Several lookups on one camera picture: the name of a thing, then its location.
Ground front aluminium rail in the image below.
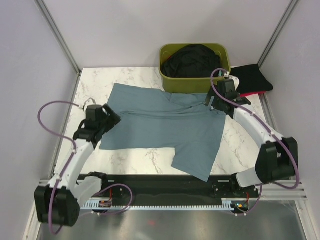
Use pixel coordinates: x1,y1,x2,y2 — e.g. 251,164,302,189
34,178,309,201

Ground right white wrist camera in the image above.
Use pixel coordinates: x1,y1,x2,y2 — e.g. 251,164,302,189
224,74,240,89

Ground folded black t shirt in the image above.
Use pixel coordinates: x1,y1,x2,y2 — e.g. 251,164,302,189
230,64,274,94

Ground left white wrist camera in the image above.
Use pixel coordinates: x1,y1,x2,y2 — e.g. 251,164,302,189
83,97,97,106

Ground black clothes in bin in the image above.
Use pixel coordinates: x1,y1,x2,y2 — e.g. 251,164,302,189
160,44,221,78

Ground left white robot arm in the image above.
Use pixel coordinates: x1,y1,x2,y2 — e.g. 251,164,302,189
34,104,121,227

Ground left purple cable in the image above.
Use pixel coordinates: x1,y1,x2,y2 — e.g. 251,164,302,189
37,100,137,235

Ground olive green plastic bin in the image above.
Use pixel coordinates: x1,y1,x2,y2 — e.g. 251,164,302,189
159,43,231,94

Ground left aluminium frame post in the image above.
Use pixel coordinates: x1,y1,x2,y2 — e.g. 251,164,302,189
35,0,82,76

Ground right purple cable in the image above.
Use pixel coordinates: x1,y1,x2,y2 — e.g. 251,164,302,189
210,67,301,217

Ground blue-grey t shirt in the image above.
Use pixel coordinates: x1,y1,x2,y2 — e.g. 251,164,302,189
99,83,226,182

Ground folded red t shirt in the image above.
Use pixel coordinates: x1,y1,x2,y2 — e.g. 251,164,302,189
239,91,266,97

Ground purple cable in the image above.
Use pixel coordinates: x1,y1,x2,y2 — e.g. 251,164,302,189
210,67,301,217
37,100,137,235

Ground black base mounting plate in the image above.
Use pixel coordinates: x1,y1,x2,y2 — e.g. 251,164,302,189
82,174,259,208

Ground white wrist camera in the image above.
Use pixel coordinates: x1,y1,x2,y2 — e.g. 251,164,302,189
83,97,97,106
224,74,240,89

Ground white slotted cable duct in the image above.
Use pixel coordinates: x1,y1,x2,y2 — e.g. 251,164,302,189
82,198,251,212

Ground right aluminium frame post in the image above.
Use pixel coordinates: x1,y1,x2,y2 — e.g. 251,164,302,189
257,0,300,68

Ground aluminium frame post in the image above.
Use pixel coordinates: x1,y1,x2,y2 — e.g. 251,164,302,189
257,0,300,68
35,0,82,76

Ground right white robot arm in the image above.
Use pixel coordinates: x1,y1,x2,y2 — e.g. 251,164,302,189
204,79,300,197

